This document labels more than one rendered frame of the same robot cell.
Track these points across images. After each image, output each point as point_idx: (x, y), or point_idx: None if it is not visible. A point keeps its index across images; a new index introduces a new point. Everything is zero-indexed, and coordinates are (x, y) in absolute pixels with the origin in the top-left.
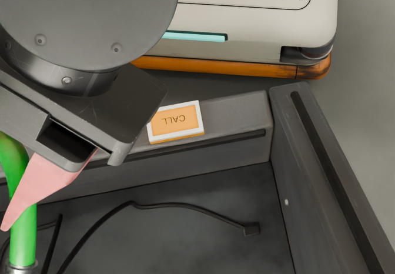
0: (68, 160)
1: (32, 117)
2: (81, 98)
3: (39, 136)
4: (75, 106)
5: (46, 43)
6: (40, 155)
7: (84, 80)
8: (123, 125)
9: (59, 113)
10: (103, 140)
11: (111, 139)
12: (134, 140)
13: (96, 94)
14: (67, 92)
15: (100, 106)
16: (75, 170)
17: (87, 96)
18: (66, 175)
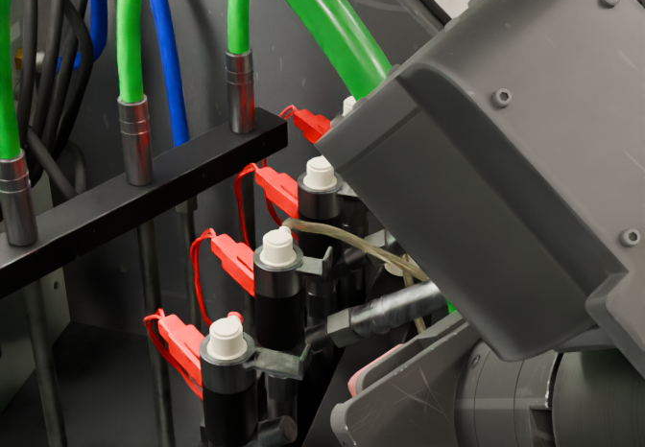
0: (370, 369)
1: (443, 326)
2: (451, 397)
3: (423, 347)
4: (436, 372)
5: (388, 77)
6: (397, 347)
7: (469, 388)
8: (384, 438)
9: (431, 346)
10: (366, 389)
11: (360, 395)
12: (350, 436)
13: (456, 430)
14: (463, 371)
15: (430, 423)
16: (356, 385)
17: (454, 411)
18: (356, 375)
